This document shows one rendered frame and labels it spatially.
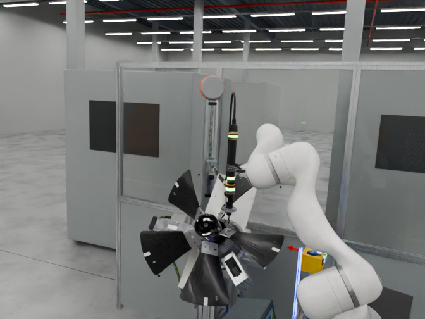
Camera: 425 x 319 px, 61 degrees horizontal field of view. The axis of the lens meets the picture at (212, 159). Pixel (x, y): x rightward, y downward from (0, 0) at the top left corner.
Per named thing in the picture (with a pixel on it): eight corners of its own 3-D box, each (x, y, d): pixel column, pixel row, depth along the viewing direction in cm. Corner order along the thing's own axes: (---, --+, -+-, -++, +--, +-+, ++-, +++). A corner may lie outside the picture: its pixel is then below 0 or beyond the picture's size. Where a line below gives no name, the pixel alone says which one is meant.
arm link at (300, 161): (331, 312, 107) (384, 292, 104) (334, 320, 95) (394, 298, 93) (264, 161, 122) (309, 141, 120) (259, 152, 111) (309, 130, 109)
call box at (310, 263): (306, 261, 198) (307, 242, 196) (325, 265, 193) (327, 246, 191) (299, 273, 183) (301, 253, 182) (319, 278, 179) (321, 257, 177)
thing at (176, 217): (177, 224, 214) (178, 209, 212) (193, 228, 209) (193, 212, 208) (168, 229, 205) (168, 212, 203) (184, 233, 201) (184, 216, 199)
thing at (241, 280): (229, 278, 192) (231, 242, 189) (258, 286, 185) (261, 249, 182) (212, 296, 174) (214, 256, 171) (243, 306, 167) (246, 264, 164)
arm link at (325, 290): (377, 323, 109) (368, 292, 93) (318, 344, 111) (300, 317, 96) (357, 287, 118) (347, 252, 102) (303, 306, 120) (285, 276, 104)
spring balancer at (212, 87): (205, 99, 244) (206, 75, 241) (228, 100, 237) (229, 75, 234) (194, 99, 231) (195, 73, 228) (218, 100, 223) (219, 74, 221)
